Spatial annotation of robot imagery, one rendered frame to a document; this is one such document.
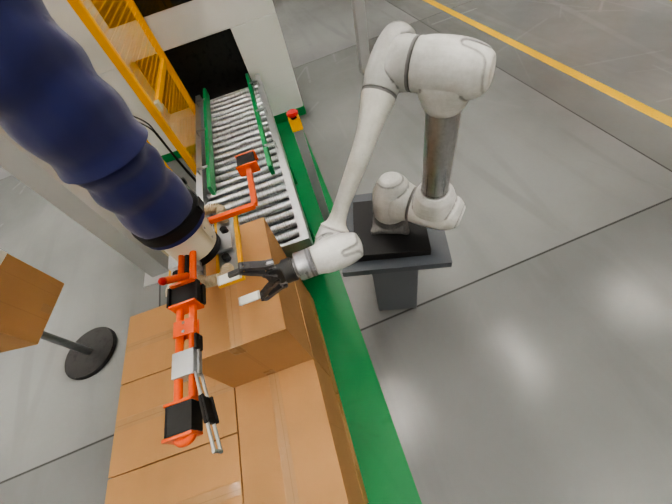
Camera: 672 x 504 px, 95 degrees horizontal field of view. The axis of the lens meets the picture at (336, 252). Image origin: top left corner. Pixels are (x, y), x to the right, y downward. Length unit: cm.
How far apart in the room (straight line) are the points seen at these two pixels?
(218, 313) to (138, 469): 80
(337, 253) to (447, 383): 133
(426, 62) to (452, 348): 162
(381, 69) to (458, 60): 19
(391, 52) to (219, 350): 110
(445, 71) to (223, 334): 110
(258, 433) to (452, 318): 132
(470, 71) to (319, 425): 134
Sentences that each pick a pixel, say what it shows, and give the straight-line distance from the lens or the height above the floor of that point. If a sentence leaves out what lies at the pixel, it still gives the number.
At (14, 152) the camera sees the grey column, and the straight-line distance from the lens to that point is 243.
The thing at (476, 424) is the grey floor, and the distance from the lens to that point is 202.
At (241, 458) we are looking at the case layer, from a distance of 159.
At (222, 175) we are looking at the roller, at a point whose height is 55.
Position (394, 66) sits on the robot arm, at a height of 158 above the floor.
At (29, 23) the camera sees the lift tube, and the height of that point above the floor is 187.
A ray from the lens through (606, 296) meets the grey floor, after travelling 251.
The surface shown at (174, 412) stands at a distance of 91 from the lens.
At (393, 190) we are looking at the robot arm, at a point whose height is 105.
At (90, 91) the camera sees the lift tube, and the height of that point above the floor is 175.
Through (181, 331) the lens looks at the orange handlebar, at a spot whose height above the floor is 124.
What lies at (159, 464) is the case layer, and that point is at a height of 54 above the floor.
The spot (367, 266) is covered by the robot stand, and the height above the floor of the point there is 75.
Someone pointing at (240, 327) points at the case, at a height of 94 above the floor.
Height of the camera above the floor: 198
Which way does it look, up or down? 54 degrees down
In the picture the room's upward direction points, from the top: 19 degrees counter-clockwise
